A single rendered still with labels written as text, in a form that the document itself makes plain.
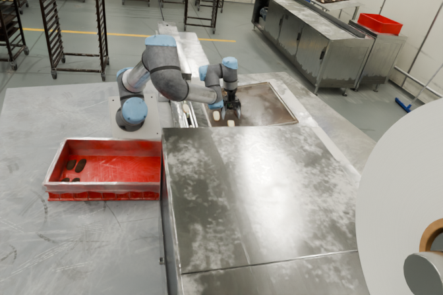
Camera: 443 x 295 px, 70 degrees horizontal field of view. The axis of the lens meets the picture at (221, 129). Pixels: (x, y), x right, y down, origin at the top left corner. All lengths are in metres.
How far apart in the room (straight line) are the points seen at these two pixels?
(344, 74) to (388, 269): 4.30
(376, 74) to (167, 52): 4.24
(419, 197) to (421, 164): 0.03
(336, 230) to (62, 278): 0.89
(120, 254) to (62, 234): 0.24
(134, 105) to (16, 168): 0.59
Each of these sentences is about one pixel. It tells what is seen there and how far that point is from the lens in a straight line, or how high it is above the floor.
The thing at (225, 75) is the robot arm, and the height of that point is 1.24.
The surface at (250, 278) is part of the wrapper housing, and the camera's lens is 0.68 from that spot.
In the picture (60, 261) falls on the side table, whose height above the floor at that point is 0.82.
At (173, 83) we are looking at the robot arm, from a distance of 1.18.
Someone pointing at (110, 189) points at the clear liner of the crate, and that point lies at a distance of 1.39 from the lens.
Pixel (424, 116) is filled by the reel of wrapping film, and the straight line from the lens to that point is 0.33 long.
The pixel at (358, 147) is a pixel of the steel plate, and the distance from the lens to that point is 2.12.
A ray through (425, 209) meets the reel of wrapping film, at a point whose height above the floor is 1.69.
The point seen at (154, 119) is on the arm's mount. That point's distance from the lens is 1.78.
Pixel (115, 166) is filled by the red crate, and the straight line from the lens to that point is 1.60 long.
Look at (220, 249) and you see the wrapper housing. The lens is 0.70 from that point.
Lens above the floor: 1.87
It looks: 33 degrees down
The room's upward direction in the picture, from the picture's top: 9 degrees clockwise
